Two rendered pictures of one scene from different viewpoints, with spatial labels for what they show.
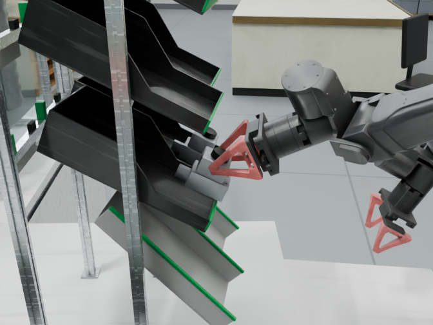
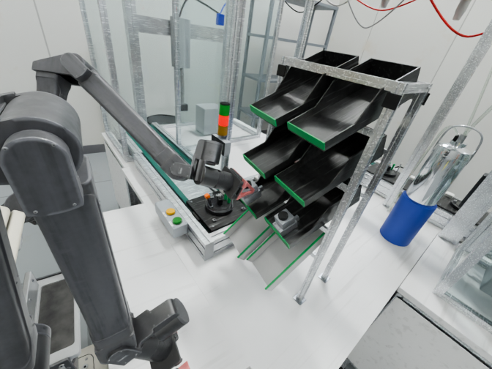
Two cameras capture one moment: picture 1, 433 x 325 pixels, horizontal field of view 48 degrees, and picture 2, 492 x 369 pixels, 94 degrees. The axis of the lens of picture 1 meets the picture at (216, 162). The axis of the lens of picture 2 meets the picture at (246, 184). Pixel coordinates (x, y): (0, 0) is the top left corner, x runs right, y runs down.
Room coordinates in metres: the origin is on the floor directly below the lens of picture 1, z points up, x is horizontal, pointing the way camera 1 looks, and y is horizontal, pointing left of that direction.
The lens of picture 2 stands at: (1.14, -0.44, 1.70)
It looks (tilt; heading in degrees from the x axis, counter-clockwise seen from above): 33 degrees down; 137
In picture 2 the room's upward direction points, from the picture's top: 9 degrees clockwise
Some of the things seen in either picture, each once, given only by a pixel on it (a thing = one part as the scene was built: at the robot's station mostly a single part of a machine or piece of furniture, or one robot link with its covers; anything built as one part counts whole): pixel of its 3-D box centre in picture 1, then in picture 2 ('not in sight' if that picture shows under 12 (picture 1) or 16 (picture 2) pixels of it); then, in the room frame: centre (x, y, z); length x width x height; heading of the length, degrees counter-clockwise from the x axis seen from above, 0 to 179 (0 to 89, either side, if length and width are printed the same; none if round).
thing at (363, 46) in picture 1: (313, 38); not in sight; (6.00, -1.18, 0.42); 2.27 x 1.80 x 0.84; 173
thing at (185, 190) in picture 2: not in sight; (194, 184); (0.12, 0.10, 0.91); 0.84 x 0.28 x 0.10; 1
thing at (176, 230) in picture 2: not in sight; (170, 217); (0.34, -0.14, 0.93); 0.21 x 0.07 x 0.06; 1
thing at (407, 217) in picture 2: not in sight; (405, 218); (1.00, 0.89, 1.00); 0.16 x 0.16 x 0.27
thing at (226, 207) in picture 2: not in sight; (219, 205); (0.42, 0.08, 0.98); 0.14 x 0.14 x 0.02
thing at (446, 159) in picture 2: not in sight; (442, 165); (1.00, 0.89, 1.32); 0.14 x 0.14 x 0.38
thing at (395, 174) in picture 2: not in sight; (388, 167); (0.67, 1.42, 1.01); 0.24 x 0.24 x 0.13; 1
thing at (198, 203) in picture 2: not in sight; (219, 208); (0.42, 0.08, 0.96); 0.24 x 0.24 x 0.02; 1
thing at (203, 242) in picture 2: not in sight; (167, 195); (0.15, -0.08, 0.91); 0.89 x 0.06 x 0.11; 1
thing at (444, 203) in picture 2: not in sight; (466, 203); (1.16, 1.43, 1.01); 0.24 x 0.24 x 0.13; 1
